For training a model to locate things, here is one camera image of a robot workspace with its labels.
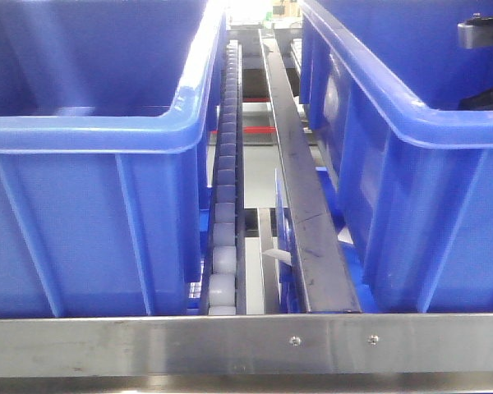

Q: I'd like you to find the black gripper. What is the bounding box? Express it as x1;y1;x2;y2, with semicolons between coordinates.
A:
457;14;493;49

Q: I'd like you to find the large blue bin left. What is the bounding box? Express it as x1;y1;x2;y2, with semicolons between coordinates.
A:
0;1;226;318

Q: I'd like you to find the dark steel divider rail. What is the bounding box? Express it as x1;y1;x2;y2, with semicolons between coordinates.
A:
260;30;362;314

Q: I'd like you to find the large blue bin right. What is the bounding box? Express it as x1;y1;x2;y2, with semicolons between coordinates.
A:
301;1;493;313

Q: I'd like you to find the large blue bin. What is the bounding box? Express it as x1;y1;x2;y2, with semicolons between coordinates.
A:
0;1;226;318
301;1;493;313

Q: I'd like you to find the steel front rack rail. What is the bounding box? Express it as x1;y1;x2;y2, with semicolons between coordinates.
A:
0;314;493;393

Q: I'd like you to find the white roller conveyor track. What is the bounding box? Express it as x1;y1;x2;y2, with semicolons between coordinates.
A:
199;39;247;315

